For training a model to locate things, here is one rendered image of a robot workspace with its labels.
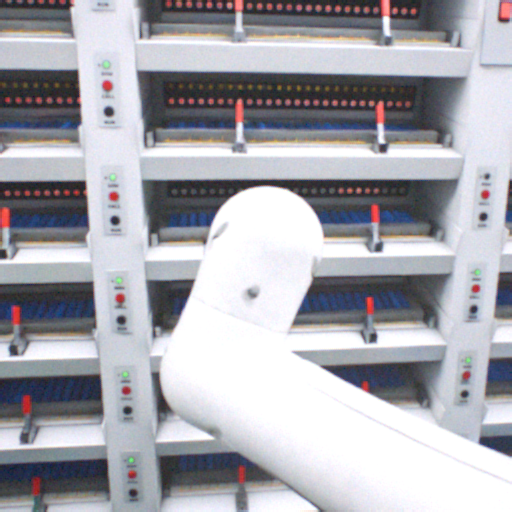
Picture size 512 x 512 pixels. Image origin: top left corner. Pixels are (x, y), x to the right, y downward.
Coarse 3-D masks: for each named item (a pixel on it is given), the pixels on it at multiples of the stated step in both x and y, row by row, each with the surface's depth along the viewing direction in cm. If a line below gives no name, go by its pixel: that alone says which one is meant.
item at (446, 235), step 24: (432, 216) 97; (144, 240) 82; (456, 240) 88; (144, 264) 84; (168, 264) 84; (192, 264) 84; (336, 264) 87; (360, 264) 88; (384, 264) 88; (408, 264) 89; (432, 264) 89
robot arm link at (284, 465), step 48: (192, 336) 39; (240, 336) 38; (192, 384) 38; (240, 384) 36; (288, 384) 34; (336, 384) 34; (240, 432) 35; (288, 432) 32; (336, 432) 31; (384, 432) 30; (432, 432) 29; (288, 480) 33; (336, 480) 29; (384, 480) 28; (432, 480) 26; (480, 480) 26
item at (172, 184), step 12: (168, 180) 96; (180, 180) 96; (192, 180) 96; (204, 180) 97; (216, 180) 97; (228, 180) 97; (240, 180) 97; (252, 180) 98; (264, 180) 98; (276, 180) 98; (288, 180) 98; (300, 180) 99; (312, 180) 99; (324, 180) 99; (336, 180) 99; (348, 180) 100; (360, 180) 100; (372, 180) 100; (384, 180) 100; (396, 180) 101; (408, 180) 101; (168, 192) 98; (180, 192) 98; (216, 192) 99; (300, 192) 100; (336, 192) 101; (360, 192) 101; (372, 192) 102; (396, 192) 102
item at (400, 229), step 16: (320, 224) 93; (336, 224) 93; (352, 224) 93; (368, 224) 93; (384, 224) 94; (400, 224) 94; (416, 224) 94; (160, 240) 89; (176, 240) 89; (192, 240) 89
